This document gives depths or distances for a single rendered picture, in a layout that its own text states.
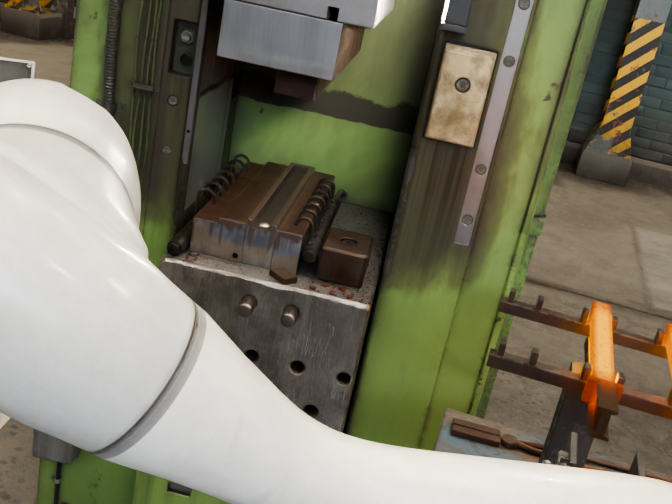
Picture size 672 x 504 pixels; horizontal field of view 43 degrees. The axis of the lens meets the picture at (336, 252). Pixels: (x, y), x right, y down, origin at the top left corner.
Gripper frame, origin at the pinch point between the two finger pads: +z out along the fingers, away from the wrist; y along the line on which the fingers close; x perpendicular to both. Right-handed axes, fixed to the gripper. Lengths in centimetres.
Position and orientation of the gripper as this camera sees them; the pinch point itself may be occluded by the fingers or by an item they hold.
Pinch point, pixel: (603, 465)
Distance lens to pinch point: 105.8
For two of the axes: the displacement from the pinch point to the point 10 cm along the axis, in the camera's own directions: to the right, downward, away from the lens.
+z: 2.7, -3.0, 9.1
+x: 1.9, -9.1, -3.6
